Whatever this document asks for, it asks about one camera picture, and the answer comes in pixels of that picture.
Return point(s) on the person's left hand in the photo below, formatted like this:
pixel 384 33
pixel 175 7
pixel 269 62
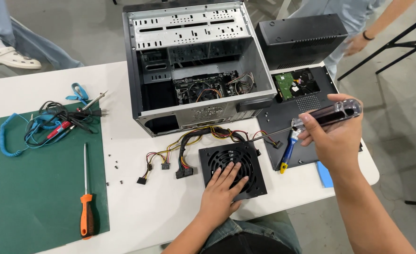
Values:
pixel 220 197

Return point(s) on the person's right hand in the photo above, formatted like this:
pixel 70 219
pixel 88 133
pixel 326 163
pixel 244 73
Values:
pixel 338 141

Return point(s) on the black power supply unit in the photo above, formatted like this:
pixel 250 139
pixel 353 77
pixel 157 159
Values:
pixel 254 183

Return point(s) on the light blue flat pad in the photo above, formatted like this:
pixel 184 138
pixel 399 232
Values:
pixel 324 174

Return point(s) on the person's blue jeans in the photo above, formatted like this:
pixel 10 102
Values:
pixel 264 229

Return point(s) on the black case side panel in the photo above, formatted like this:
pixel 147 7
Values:
pixel 275 120

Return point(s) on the green-board hard drive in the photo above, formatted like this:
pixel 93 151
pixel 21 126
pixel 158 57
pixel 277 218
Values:
pixel 284 84

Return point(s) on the black wristband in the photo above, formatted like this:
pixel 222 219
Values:
pixel 367 36

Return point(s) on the scattered small black screws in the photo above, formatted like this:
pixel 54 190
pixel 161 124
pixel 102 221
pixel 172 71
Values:
pixel 116 165

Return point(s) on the black motherboard with fan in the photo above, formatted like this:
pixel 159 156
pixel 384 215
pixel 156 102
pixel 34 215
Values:
pixel 204 88

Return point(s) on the black backup power box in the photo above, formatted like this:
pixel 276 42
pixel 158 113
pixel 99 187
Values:
pixel 299 35

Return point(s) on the open computer tower case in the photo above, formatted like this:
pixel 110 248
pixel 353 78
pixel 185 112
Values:
pixel 194 38

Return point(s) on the red test probe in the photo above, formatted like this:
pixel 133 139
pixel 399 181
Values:
pixel 58 129

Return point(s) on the green cutting mat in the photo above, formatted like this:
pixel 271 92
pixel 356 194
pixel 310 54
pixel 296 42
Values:
pixel 35 190

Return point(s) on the white clog shoe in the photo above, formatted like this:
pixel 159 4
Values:
pixel 10 58

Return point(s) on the black metal folding frame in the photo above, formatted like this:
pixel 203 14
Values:
pixel 391 44

